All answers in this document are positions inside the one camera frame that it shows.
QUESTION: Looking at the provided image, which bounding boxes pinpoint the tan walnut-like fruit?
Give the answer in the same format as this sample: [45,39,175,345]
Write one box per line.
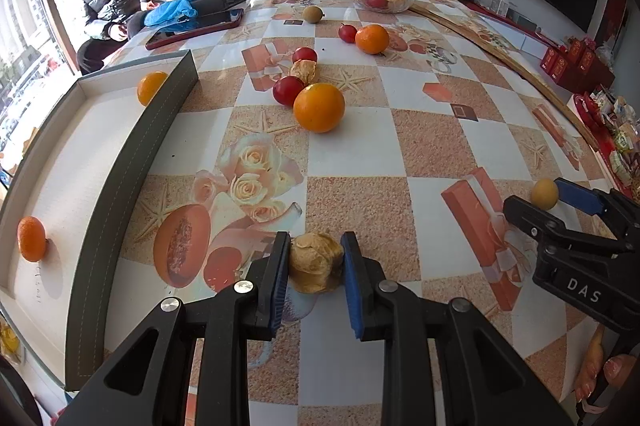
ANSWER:
[288,232,344,295]
[290,60,318,84]

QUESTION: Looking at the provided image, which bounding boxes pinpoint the yellow-brown round fruit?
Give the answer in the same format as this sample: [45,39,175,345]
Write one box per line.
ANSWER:
[302,5,324,24]

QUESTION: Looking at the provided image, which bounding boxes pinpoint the person's hand holding gripper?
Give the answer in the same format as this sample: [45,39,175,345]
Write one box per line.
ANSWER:
[574,324,637,402]

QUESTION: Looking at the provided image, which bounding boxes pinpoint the yellow round fruit right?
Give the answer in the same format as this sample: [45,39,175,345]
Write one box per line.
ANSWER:
[529,178,560,210]

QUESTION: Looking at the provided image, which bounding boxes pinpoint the red gift boxes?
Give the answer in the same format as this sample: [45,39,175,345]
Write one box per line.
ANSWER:
[540,38,614,94]

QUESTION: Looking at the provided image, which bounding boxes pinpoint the small orange in tray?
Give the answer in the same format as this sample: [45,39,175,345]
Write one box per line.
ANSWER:
[17,217,47,262]

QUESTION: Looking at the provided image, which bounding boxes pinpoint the grey rimmed white tray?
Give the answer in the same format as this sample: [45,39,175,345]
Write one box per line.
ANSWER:
[1,51,198,391]

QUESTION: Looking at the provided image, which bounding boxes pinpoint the orange mandarin far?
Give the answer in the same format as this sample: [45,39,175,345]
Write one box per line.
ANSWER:
[355,25,390,55]

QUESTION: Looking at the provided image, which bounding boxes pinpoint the large orange near centre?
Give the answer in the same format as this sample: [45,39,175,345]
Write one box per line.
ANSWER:
[293,83,345,133]

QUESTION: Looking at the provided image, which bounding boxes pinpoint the red cherry tomato far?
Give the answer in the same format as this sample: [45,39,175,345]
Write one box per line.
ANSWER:
[338,24,358,44]

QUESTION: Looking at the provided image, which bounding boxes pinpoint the red cherry tomato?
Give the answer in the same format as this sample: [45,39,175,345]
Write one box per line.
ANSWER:
[338,24,358,44]
[271,76,306,107]
[292,46,318,63]

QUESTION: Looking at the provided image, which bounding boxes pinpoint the orange in tray corner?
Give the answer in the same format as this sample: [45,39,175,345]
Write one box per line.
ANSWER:
[137,70,168,106]

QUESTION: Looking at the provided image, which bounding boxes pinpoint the red cherry tomato front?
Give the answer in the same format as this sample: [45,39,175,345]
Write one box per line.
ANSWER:
[271,76,306,107]

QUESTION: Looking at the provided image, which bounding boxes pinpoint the red cherry tomato middle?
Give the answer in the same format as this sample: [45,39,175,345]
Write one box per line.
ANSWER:
[292,46,318,63]

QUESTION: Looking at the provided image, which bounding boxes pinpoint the red cased tablet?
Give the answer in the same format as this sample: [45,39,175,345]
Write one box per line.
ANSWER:
[145,8,244,51]

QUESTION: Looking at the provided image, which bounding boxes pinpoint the blue plastic bag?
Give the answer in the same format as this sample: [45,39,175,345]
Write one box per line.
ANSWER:
[143,0,245,27]

